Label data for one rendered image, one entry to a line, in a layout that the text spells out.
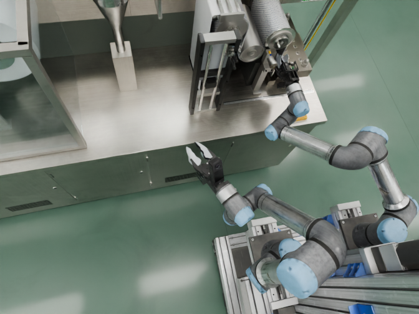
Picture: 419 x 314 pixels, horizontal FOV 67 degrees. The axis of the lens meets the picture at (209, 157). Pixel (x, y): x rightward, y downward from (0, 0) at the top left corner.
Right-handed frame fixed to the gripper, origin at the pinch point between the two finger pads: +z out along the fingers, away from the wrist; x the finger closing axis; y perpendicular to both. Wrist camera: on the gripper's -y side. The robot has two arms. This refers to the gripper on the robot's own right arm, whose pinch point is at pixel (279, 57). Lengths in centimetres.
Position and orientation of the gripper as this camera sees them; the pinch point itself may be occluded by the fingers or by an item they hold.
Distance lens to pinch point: 174.9
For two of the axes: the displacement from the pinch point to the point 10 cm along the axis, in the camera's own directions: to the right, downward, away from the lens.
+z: -2.3, -9.1, 3.3
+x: -9.6, 1.7, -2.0
